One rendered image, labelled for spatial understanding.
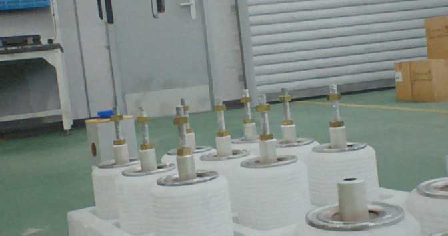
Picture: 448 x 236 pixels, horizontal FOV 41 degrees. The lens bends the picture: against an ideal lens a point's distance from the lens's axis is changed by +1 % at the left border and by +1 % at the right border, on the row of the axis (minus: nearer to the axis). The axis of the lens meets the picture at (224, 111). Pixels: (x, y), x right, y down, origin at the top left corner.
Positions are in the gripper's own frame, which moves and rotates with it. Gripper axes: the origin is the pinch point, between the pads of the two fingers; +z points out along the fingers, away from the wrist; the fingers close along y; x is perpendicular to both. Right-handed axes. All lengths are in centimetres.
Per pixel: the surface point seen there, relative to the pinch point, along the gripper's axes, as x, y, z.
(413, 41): 579, 117, 1
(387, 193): 6.5, 31.6, 29.1
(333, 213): -30.5, 24.5, 21.8
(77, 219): 5.4, -14.4, 29.2
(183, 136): -9.7, 7.5, 16.7
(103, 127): 21.0, -14.6, 16.9
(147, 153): -1.1, 0.0, 19.4
